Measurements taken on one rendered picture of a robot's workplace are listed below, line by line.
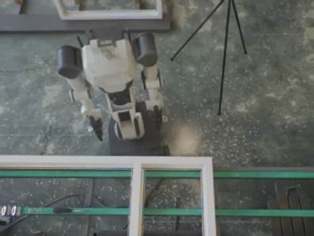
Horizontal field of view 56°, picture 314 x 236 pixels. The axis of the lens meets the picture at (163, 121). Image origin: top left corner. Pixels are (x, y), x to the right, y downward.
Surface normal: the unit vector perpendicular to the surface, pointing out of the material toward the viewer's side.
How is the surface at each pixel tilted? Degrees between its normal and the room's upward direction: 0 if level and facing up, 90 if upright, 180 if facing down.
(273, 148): 0
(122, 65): 45
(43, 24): 0
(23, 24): 0
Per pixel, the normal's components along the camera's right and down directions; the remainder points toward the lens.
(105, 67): 0.10, 0.35
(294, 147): -0.03, -0.40
